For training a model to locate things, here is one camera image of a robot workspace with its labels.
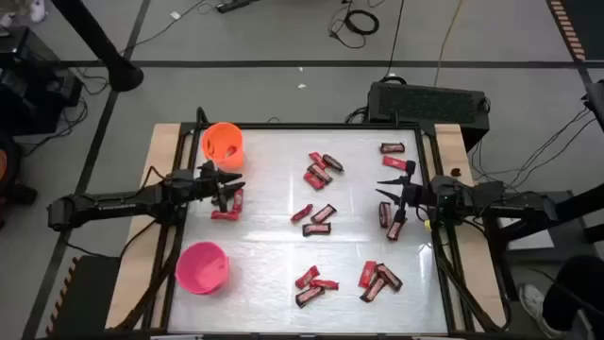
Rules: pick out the black power strip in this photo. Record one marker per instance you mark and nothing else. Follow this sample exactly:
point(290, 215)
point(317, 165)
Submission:
point(233, 5)

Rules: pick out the black perforated computer case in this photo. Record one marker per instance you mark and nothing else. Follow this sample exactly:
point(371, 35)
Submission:
point(424, 106)

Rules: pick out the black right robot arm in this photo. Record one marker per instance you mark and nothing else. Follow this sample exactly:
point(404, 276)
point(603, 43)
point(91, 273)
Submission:
point(495, 198)

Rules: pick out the orange halloween bucket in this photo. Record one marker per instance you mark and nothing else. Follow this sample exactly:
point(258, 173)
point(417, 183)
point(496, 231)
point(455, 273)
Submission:
point(222, 141)

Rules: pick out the white paper sign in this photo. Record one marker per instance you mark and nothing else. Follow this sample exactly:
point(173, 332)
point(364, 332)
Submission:
point(528, 238)

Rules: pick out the person's shoe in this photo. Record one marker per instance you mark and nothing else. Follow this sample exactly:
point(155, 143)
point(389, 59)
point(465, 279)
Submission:
point(533, 302)
point(38, 9)

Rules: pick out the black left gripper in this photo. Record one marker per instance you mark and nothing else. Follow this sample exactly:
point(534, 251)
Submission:
point(207, 181)

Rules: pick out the pink halloween bucket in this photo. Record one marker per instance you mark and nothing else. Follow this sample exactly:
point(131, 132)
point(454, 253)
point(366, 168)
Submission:
point(203, 269)

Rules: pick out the red KitKat candy bar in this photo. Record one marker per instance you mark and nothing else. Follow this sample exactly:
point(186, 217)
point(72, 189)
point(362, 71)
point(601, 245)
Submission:
point(307, 277)
point(324, 284)
point(225, 215)
point(313, 181)
point(367, 274)
point(394, 163)
point(302, 213)
point(238, 200)
point(318, 160)

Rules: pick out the dark grey floor platform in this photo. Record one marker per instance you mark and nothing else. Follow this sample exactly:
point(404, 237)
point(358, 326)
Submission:
point(566, 243)

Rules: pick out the black floor stand pole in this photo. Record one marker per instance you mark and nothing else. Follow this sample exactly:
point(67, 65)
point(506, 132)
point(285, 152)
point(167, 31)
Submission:
point(94, 38)

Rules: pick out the orange and black device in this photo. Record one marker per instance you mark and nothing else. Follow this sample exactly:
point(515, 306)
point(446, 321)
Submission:
point(4, 165)

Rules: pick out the black mat hazard-striped edge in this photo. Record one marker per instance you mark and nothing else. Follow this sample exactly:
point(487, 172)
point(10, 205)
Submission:
point(89, 302)
point(590, 23)

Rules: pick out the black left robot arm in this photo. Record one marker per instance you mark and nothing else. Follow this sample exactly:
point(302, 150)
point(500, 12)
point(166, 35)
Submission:
point(118, 203)

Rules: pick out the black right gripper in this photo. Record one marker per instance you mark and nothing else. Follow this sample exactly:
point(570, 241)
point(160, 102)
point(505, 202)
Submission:
point(413, 194)

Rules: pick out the person's leg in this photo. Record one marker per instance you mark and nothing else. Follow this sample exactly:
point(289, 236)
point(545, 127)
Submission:
point(575, 293)

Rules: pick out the black stand beam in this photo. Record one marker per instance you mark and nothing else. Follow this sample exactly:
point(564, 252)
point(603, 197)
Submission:
point(585, 200)

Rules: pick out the white paper scrap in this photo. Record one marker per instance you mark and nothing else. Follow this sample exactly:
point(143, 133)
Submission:
point(302, 86)
point(175, 15)

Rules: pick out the black equipment rack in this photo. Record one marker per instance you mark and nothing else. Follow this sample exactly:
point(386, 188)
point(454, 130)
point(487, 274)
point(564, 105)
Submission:
point(33, 94)

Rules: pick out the wooden table side board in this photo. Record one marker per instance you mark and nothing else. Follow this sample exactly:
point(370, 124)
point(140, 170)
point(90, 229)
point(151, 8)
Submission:
point(450, 141)
point(165, 137)

